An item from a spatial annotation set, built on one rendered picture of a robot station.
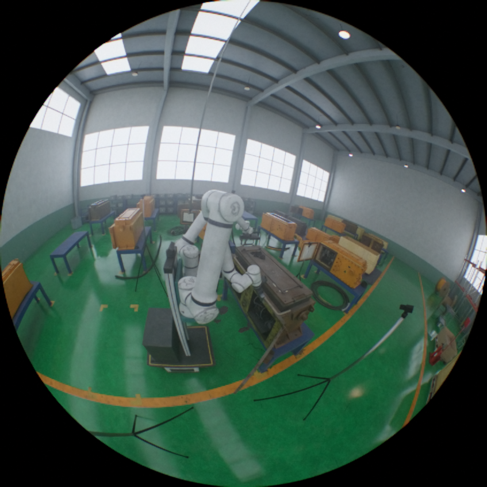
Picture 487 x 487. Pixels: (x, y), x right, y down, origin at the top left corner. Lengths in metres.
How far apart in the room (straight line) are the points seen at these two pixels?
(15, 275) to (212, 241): 4.25
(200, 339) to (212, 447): 1.68
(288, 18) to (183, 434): 9.67
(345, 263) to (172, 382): 4.16
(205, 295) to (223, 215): 0.42
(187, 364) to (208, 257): 1.73
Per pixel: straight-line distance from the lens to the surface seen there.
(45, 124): 10.70
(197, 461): 2.51
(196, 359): 2.19
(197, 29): 8.14
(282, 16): 7.27
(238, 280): 1.00
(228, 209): 0.59
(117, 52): 9.98
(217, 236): 0.64
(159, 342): 1.77
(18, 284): 4.39
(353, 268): 3.88
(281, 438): 2.55
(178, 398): 2.42
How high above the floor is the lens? 2.36
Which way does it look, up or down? 23 degrees down
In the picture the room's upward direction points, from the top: 10 degrees clockwise
